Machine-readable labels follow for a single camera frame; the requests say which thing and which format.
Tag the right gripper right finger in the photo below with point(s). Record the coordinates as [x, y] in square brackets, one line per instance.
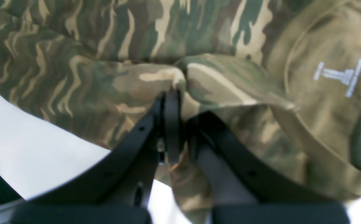
[245, 190]

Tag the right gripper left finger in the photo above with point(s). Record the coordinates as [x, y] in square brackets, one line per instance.
[117, 189]

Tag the camouflage t-shirt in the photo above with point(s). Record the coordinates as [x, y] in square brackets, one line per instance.
[283, 75]

